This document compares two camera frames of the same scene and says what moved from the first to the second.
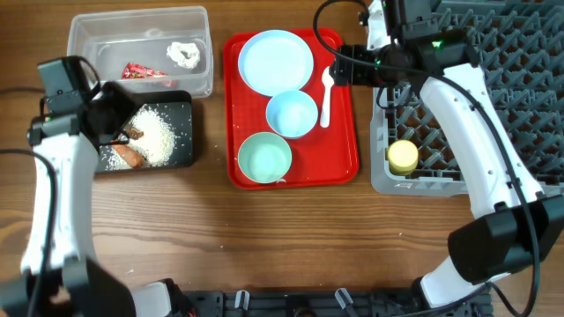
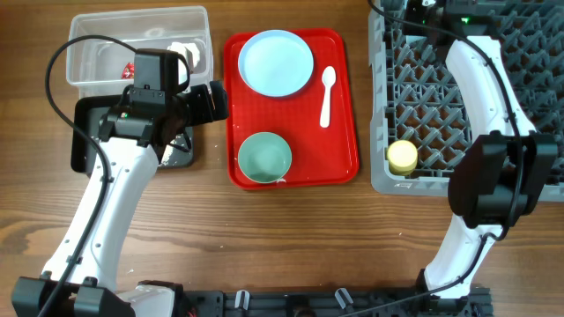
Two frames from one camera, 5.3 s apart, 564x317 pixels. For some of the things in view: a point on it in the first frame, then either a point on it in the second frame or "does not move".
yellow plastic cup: x=403 y=157 does not move
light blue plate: x=274 y=61 does not move
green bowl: x=264 y=158 does not move
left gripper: x=125 y=99 → x=205 y=112
